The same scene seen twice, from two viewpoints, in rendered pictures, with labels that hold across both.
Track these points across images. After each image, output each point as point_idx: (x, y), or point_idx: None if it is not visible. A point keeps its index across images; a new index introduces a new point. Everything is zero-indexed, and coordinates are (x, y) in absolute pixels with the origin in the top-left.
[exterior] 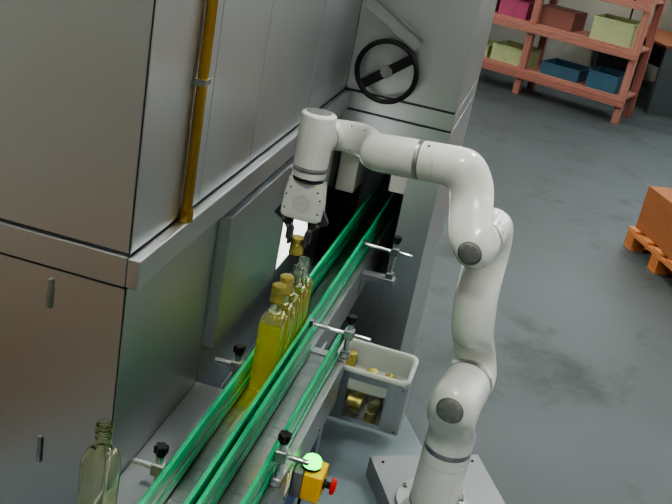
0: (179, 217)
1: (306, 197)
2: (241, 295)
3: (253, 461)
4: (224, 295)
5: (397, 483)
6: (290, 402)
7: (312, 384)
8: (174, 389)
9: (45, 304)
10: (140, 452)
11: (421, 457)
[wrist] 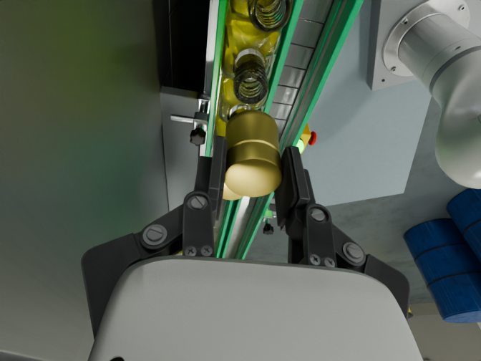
0: None
1: None
2: (137, 27)
3: None
4: (139, 165)
5: (399, 12)
6: (273, 99)
7: (298, 141)
8: (157, 164)
9: None
10: (168, 190)
11: (423, 71)
